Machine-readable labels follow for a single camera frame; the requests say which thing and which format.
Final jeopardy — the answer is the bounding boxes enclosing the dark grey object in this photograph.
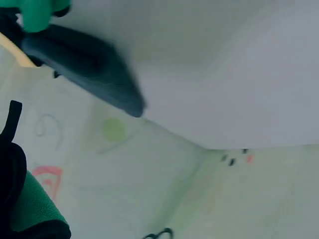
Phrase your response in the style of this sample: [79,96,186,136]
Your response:
[20,23,148,118]

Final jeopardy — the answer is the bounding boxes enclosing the person's right hand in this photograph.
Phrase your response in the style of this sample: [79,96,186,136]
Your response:
[0,0,73,34]

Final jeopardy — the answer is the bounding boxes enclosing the person's left hand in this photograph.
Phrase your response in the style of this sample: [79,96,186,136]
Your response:
[0,100,72,239]

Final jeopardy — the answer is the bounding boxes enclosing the pale yellow stick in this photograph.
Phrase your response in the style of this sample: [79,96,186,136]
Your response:
[0,31,38,68]

